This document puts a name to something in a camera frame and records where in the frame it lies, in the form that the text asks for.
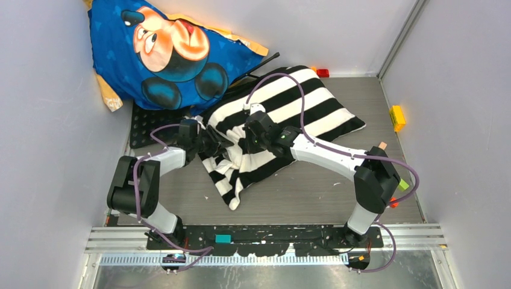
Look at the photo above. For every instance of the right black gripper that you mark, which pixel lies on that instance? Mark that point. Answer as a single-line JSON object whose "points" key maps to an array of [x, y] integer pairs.
{"points": [[251, 147]]}

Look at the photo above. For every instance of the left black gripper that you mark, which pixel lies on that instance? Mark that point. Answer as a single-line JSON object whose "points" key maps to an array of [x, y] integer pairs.
{"points": [[218, 143]]}

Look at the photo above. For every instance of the black white striped pillowcase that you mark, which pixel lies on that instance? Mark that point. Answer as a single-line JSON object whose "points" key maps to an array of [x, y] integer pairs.
{"points": [[290, 92]]}

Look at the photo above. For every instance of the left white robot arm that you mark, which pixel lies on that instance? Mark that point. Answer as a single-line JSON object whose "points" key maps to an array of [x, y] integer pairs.
{"points": [[134, 190]]}

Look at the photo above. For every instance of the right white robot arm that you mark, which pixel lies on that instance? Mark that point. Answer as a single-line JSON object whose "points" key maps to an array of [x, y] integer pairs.
{"points": [[375, 181]]}

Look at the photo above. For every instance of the blue cartoon mouse pillow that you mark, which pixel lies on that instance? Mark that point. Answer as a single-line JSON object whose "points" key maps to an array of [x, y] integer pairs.
{"points": [[164, 61]]}

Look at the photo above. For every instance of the black folded tripod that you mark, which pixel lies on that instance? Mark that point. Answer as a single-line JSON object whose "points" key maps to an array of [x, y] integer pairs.
{"points": [[250, 72]]}

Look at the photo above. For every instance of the black perforated tray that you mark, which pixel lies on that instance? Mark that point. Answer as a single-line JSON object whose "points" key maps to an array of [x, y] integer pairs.
{"points": [[143, 122]]}

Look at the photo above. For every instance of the teal small block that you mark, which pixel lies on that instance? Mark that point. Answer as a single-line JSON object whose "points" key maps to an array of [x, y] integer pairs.
{"points": [[223, 238]]}

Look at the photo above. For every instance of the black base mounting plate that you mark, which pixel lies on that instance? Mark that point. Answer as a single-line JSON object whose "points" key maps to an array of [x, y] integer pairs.
{"points": [[267, 240]]}

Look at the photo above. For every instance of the red toy block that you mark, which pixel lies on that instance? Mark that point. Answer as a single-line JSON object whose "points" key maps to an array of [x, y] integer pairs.
{"points": [[323, 73]]}

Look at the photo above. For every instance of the pink wooden block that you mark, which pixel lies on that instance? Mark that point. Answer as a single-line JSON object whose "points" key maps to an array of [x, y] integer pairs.
{"points": [[382, 145]]}

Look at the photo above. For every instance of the yellow toy block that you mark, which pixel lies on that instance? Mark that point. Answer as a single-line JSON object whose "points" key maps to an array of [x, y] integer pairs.
{"points": [[397, 118]]}

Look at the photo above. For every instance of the green toy block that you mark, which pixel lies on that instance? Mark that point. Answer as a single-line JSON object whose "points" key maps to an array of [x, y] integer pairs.
{"points": [[403, 185]]}

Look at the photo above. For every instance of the aluminium frame rail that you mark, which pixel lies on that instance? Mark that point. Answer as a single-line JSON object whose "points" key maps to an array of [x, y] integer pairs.
{"points": [[126, 246]]}

